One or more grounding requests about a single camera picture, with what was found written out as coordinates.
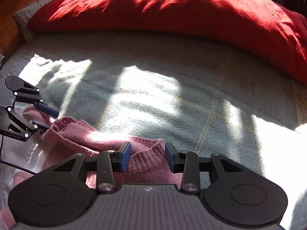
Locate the grey pillow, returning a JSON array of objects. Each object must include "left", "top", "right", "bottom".
[{"left": 12, "top": 0, "right": 53, "bottom": 42}]

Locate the pink and white sweater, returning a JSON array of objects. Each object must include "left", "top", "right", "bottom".
[{"left": 0, "top": 104, "right": 184, "bottom": 230}]

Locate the green plaid bed blanket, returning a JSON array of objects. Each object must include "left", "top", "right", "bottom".
[{"left": 2, "top": 32, "right": 306, "bottom": 229}]

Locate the red duvet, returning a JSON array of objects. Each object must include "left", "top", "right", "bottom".
[{"left": 27, "top": 0, "right": 306, "bottom": 84}]

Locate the wooden headboard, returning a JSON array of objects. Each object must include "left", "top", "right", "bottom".
[{"left": 1, "top": 0, "right": 42, "bottom": 58}]

